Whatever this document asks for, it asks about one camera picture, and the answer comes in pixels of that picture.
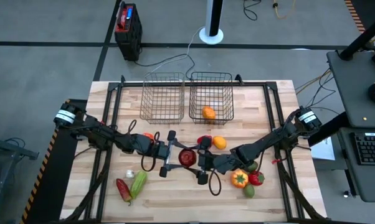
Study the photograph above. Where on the grey keyboard desk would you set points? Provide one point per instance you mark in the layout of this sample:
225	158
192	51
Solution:
371	180

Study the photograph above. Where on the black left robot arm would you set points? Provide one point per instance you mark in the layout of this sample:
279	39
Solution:
103	133

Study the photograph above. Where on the black desk support bar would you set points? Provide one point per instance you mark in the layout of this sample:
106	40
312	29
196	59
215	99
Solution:
327	129

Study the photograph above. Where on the red chili pepper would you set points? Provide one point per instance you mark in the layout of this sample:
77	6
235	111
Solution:
123	189

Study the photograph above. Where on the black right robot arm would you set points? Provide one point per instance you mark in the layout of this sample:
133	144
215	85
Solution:
268	140

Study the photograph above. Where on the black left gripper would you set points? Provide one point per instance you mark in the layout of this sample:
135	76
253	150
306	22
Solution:
159	151

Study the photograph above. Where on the white pole with round base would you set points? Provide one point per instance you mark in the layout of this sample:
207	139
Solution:
211	35

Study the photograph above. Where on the hazard striped black platform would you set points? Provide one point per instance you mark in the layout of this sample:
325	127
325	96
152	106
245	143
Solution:
355	15
50	186

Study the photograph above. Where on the red tape piece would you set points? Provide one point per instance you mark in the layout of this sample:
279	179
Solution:
276	161

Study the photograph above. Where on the red tomato with green calyx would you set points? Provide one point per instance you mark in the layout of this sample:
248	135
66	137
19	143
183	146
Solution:
256	178

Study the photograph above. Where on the grey side desk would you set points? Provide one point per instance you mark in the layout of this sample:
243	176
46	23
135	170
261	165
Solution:
352	87

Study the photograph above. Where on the green avocado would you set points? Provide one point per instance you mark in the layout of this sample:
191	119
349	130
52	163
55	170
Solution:
248	191
253	167

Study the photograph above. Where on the orange-red ribbed fruit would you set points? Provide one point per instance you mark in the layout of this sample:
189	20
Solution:
148	135

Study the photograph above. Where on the red black toolbox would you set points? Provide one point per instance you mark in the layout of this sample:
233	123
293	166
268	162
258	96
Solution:
128	34

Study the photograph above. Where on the black keyboard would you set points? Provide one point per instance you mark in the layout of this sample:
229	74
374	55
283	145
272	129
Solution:
371	149

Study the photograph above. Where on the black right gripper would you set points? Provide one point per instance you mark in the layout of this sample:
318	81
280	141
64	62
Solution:
210	162

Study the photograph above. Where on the orange pepper with green stem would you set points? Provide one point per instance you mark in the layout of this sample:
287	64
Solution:
239	179

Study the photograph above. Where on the green ridged cucumber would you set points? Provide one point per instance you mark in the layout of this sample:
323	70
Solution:
138	185

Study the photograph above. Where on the red bell pepper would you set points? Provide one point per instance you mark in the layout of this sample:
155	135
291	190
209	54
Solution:
200	139

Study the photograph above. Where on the white paper sheet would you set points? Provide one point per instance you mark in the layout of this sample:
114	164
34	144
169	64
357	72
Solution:
324	151

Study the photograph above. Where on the dark red apple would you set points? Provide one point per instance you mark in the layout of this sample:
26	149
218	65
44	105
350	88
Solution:
187	157

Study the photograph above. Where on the black table frame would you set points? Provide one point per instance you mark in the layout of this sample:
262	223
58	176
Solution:
253	84

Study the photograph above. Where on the yellow orange fruit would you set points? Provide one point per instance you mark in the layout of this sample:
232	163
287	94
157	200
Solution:
219	142

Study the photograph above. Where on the black diagonal pole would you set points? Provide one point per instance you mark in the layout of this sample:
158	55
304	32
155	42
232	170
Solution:
362	37

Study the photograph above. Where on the plain orange bell pepper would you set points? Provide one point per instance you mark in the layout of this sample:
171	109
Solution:
208	113

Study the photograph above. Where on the white garlic bulb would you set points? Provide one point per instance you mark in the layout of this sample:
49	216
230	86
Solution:
130	174

